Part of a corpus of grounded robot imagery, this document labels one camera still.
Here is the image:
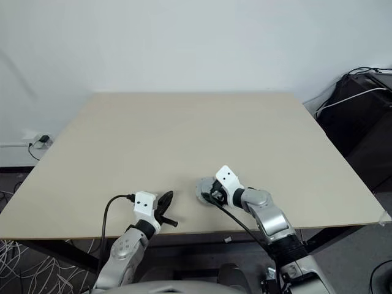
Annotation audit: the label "clear table corner protector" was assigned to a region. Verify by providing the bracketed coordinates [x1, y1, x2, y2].
[377, 210, 392, 227]

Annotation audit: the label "large black equipment case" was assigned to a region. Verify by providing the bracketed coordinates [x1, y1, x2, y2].
[315, 72, 392, 192]

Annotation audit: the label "white tangled floor cables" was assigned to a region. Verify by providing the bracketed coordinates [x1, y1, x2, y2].
[0, 238, 104, 294]

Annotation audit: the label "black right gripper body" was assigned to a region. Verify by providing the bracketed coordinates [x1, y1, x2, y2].
[209, 179, 230, 207]

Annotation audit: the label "grey robot torso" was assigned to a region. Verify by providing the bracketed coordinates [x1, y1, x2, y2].
[102, 277, 223, 294]

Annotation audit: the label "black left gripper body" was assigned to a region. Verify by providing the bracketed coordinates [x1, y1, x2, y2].
[154, 198, 167, 227]

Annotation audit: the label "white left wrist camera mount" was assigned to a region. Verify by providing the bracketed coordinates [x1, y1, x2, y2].
[134, 191, 160, 230]

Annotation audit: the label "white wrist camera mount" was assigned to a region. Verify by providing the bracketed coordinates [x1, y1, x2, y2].
[214, 165, 246, 202]
[134, 191, 160, 230]

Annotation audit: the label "black table frame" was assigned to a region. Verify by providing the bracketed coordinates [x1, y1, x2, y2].
[24, 225, 376, 275]

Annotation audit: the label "black looped floor cable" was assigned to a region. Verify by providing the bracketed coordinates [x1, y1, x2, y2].
[368, 259, 392, 293]

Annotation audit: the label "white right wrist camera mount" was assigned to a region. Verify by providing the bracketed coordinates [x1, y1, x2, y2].
[214, 165, 246, 202]

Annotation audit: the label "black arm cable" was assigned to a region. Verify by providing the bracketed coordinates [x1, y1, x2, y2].
[97, 194, 136, 273]
[214, 200, 281, 270]

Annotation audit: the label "white cable on case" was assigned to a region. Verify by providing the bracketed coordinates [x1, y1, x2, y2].
[315, 88, 388, 118]

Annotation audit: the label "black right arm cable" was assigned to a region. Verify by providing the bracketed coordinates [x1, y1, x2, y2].
[214, 200, 281, 270]

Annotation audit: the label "grey round object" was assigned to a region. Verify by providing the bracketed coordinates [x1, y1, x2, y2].
[195, 176, 219, 198]

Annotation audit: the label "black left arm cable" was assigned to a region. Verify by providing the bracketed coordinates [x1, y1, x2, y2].
[97, 194, 136, 273]

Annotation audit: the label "black adapter cable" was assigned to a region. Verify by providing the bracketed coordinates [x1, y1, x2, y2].
[28, 140, 42, 160]

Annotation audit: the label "white wall power socket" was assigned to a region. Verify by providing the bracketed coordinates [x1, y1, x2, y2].
[21, 130, 55, 150]

